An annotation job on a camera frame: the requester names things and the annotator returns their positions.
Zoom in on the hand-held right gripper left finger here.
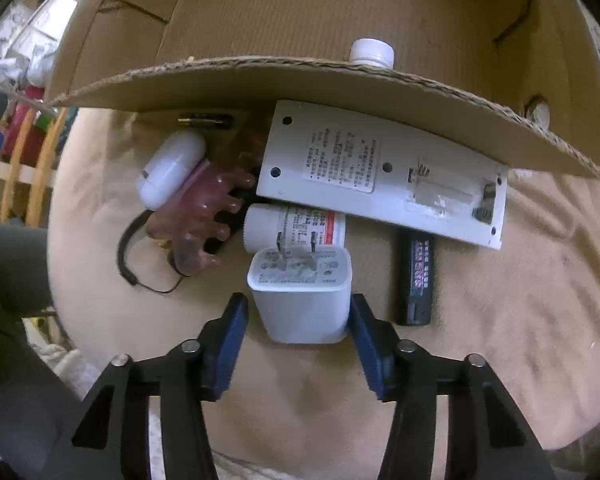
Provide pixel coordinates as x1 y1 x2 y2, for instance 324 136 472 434
45 292 251 480

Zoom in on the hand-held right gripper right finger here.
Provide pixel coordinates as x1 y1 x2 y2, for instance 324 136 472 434
349 292 557 480

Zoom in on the white charger plug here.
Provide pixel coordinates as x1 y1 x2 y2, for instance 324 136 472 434
246 232 353 345

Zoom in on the black lighter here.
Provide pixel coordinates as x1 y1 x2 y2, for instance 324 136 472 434
396 232 435 327

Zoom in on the red label pill bottle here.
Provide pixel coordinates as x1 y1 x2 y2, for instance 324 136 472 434
242 203 348 254

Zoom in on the pink hair claw clip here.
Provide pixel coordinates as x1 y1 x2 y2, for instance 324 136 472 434
146 157 258 277

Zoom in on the white earbuds case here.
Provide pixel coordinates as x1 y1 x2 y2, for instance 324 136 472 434
135 130 208 211

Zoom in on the black gold battery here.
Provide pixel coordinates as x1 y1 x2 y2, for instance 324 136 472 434
177 114 233 130

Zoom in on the brown cardboard box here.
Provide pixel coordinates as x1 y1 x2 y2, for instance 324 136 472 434
45 0 600 186

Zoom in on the beige blanket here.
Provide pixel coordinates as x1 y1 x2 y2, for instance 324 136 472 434
46 105 600 461

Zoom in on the person's dark pants leg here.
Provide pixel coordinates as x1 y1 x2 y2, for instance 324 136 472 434
0 222 88 480

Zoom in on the wooden rack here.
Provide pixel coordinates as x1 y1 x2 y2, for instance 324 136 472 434
0 105 71 223

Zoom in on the white plastic bottle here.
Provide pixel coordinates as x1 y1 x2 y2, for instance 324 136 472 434
349 38 397 68

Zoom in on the black hair tie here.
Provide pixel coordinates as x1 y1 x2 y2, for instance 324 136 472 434
117 208 186 294

